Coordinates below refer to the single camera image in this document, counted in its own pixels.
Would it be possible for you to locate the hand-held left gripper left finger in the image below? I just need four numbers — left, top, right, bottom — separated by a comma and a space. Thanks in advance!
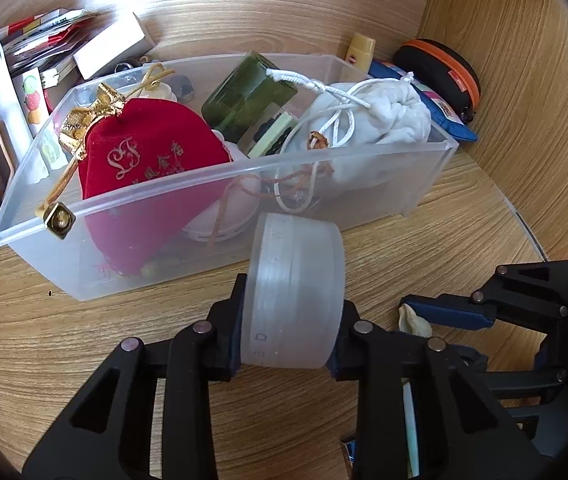
21, 274, 247, 480

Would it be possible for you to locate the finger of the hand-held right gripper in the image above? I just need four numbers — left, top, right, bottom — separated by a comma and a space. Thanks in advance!
456, 346, 568, 402
400, 259, 568, 333

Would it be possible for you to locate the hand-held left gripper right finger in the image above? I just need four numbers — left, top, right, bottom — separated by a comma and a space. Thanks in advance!
326, 300, 547, 480

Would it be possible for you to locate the cream wrapper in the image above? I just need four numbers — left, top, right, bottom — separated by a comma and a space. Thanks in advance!
398, 305, 433, 337

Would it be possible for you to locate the frosted plastic jar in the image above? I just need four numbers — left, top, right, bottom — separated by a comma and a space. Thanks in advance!
240, 212, 347, 370

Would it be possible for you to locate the pink round ceramic jar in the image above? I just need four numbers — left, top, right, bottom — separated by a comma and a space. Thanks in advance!
181, 130, 262, 246

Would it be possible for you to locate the clear plastic storage box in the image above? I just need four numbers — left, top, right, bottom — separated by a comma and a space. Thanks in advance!
0, 51, 460, 302

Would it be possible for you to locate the white drawstring pouch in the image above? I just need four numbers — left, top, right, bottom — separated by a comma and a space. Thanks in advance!
259, 67, 432, 212

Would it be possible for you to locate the red velvet pouch gold cord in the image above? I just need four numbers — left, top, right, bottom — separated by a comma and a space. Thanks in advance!
34, 62, 232, 278

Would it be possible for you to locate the dark green glass bottle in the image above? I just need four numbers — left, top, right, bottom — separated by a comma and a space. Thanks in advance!
200, 51, 299, 143

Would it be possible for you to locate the wooden desktop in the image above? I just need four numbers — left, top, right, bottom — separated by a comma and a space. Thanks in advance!
0, 145, 565, 480

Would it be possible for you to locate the white plastic packet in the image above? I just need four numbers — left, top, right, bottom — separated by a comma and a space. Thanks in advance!
403, 380, 421, 478

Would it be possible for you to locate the blue tube with colourful label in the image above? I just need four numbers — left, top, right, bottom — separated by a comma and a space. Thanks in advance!
368, 60, 479, 142

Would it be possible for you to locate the green and black small case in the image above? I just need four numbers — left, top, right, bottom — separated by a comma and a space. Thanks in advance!
249, 110, 299, 157

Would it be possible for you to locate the black case with orange zip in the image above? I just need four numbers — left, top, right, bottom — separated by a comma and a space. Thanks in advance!
393, 39, 481, 123

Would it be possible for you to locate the cream round tin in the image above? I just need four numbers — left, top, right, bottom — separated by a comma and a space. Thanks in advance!
141, 82, 177, 104

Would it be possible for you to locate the small yellow bottle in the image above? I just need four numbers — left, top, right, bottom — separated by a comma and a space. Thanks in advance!
346, 33, 377, 69

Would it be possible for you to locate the fruit print booklet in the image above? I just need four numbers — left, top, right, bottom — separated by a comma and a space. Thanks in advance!
21, 67, 48, 127

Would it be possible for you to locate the small white cardboard box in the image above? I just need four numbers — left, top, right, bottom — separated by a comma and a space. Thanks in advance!
72, 11, 157, 81

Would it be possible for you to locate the stack of booklets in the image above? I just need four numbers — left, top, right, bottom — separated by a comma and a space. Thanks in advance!
0, 7, 100, 70

